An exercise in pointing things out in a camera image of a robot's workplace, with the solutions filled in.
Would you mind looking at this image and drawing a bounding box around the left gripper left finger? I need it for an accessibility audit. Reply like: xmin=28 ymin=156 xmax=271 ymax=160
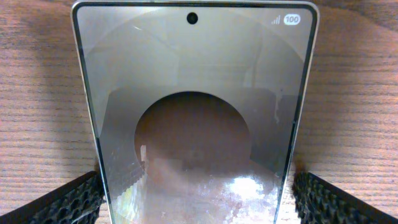
xmin=1 ymin=171 xmax=104 ymax=224

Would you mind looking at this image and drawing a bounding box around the bronze Galaxy smartphone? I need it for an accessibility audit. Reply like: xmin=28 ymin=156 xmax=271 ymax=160
xmin=71 ymin=1 xmax=320 ymax=224

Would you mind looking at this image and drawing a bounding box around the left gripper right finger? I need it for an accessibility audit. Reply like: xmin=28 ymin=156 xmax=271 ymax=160
xmin=292 ymin=171 xmax=397 ymax=224

